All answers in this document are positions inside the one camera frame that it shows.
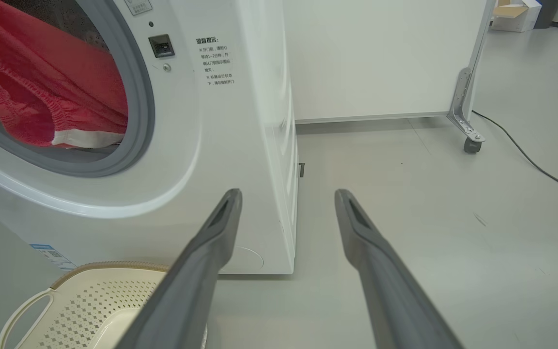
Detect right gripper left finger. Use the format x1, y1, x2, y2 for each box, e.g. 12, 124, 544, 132
117, 188, 243, 349

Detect white washing machine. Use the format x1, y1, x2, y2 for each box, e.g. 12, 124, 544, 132
0, 0, 301, 275

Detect blue energy label sticker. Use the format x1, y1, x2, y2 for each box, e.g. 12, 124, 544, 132
30, 244, 77, 270

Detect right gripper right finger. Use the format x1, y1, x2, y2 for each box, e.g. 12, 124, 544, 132
335, 189, 464, 349

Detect red and white shorts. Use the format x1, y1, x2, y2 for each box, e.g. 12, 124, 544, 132
0, 0, 128, 148

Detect cardboard box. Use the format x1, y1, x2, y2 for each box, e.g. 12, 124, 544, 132
491, 0, 542, 33

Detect beige perforated laundry basket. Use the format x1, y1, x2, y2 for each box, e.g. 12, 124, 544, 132
0, 262, 207, 349

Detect black floor cable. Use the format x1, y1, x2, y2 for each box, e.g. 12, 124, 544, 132
472, 111, 558, 202

